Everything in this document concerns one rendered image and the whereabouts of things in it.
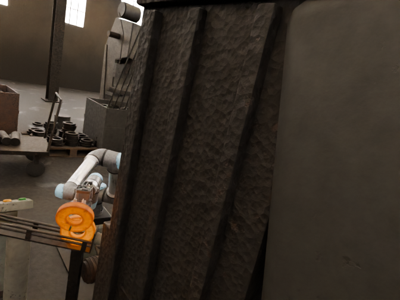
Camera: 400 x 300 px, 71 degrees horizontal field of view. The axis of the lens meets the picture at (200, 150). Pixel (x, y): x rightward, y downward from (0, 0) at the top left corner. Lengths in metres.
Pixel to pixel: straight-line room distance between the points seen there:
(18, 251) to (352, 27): 1.82
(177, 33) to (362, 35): 0.50
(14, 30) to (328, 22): 12.81
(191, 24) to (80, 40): 12.99
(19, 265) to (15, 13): 11.73
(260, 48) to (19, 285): 1.84
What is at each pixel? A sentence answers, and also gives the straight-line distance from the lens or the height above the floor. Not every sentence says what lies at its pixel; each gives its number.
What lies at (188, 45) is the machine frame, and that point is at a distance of 0.76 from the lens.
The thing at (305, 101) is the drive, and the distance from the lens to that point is 0.53.
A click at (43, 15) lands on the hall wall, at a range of 13.34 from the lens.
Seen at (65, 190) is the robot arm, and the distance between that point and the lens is 1.67.
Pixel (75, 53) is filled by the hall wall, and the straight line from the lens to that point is 13.65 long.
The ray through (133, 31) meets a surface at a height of 2.21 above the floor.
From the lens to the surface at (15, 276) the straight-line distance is 2.02.
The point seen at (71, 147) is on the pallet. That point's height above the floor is 0.14.
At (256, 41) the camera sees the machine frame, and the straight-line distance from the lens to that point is 0.61.
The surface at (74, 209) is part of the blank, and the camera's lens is 1.33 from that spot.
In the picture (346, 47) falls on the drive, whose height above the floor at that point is 1.60.
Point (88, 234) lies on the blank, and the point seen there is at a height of 0.70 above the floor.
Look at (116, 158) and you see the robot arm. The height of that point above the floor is 0.91.
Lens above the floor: 1.50
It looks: 13 degrees down
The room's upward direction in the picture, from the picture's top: 13 degrees clockwise
